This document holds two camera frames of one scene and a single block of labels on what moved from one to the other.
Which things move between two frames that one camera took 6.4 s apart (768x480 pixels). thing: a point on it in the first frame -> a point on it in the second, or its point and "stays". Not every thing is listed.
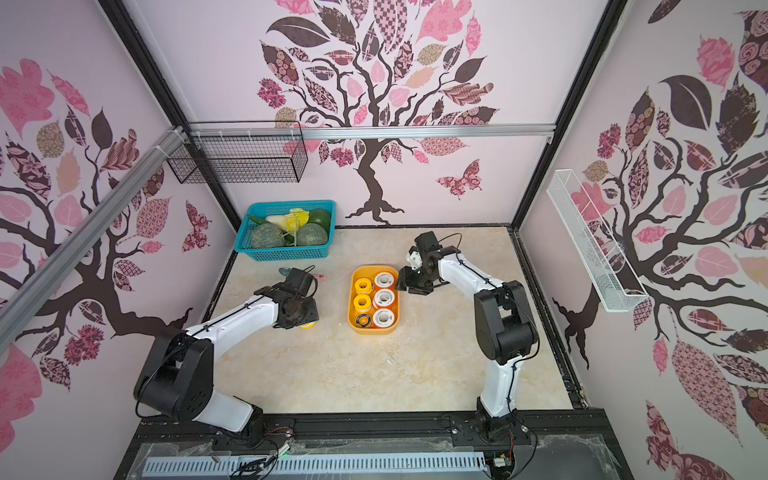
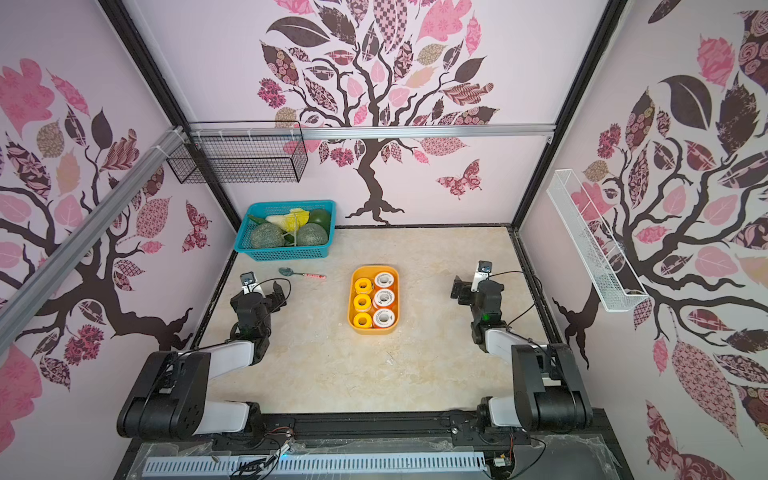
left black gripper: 311,316 -> 271,298
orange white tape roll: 383,298 stays
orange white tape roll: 384,279 stays
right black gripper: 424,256 -> 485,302
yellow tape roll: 363,285 stays
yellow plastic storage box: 373,303 stays
